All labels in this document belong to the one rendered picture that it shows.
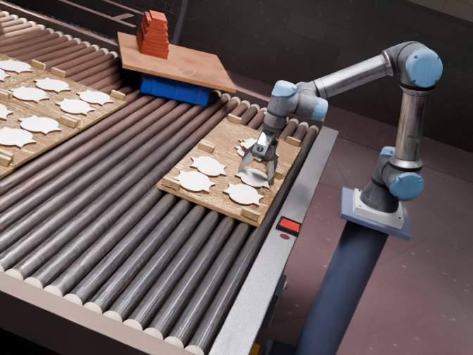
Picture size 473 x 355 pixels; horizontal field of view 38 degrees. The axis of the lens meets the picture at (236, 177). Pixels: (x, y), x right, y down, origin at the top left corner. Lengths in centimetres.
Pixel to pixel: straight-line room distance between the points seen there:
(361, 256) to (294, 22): 473
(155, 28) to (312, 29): 422
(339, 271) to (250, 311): 106
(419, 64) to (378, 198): 57
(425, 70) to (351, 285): 92
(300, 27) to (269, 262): 536
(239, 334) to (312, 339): 129
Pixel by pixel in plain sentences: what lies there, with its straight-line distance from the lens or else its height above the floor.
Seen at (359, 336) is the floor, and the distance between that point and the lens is 356.
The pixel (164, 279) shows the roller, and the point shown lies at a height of 92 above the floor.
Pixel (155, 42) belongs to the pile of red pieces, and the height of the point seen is 110.
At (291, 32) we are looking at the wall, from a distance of 717.
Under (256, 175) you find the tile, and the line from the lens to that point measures 240.
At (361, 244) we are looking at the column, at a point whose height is 75.
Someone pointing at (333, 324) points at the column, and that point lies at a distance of 284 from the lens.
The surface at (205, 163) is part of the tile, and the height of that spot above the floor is 95.
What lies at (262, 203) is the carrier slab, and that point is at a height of 94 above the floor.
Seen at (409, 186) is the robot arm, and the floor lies 108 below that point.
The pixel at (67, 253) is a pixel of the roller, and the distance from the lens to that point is 174.
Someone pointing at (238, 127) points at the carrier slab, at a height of 94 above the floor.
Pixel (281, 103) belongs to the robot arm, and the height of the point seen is 123.
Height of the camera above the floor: 186
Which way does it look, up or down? 23 degrees down
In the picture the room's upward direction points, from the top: 18 degrees clockwise
